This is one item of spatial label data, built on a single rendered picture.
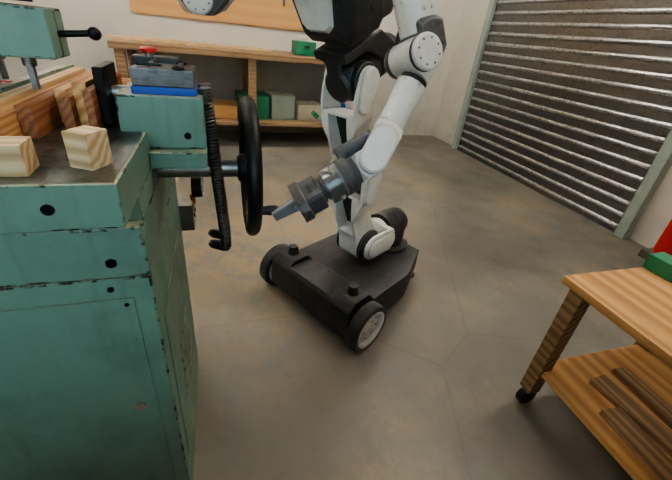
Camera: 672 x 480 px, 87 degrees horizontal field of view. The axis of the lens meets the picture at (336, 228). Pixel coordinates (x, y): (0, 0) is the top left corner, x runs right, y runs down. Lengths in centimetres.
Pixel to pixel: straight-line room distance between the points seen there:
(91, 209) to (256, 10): 368
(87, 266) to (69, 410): 33
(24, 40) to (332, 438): 117
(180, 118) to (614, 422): 134
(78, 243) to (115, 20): 361
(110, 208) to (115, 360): 35
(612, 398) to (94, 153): 144
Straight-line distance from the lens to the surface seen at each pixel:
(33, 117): 69
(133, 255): 63
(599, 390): 147
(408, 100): 87
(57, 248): 65
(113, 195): 50
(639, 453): 136
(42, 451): 99
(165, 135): 70
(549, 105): 369
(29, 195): 53
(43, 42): 75
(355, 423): 129
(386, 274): 159
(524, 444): 145
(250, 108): 70
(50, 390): 85
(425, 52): 87
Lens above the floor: 108
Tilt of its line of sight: 29 degrees down
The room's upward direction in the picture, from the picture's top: 7 degrees clockwise
